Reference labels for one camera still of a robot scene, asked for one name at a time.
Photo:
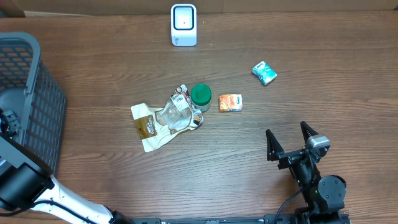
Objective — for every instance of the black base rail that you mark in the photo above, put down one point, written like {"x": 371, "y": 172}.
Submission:
{"x": 266, "y": 219}

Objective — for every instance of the green lid jar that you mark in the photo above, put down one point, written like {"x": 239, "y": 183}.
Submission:
{"x": 201, "y": 97}

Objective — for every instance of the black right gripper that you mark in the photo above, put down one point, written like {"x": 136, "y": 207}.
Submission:
{"x": 276, "y": 153}

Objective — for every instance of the teal tissue pack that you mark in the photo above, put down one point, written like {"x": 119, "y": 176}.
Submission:
{"x": 264, "y": 73}

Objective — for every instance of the clear brown snack bag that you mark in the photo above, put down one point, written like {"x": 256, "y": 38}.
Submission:
{"x": 158, "y": 126}

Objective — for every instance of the grey plastic basket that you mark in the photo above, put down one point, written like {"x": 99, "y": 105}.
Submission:
{"x": 32, "y": 101}

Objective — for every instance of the orange tissue pack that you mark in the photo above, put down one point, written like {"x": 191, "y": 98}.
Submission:
{"x": 230, "y": 102}

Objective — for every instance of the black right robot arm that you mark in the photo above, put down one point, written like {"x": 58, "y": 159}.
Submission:
{"x": 324, "y": 196}

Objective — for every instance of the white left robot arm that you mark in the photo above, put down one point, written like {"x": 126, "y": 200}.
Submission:
{"x": 28, "y": 183}

